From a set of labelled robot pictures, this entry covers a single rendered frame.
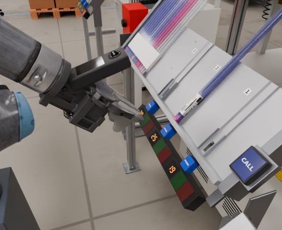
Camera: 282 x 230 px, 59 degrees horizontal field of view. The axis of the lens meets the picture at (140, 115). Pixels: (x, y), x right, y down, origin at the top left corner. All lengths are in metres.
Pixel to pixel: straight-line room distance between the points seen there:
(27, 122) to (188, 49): 0.46
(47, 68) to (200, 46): 0.42
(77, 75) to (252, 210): 0.36
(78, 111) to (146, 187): 0.95
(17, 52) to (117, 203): 1.02
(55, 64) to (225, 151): 0.34
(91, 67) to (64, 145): 1.23
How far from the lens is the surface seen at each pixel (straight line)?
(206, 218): 1.30
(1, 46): 0.41
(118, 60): 0.43
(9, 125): 0.63
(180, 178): 0.56
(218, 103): 0.56
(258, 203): 0.45
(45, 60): 0.42
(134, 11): 1.30
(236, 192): 0.49
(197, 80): 0.63
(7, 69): 0.42
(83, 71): 0.44
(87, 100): 0.45
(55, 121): 1.85
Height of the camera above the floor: 1.09
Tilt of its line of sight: 37 degrees down
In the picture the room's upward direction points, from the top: straight up
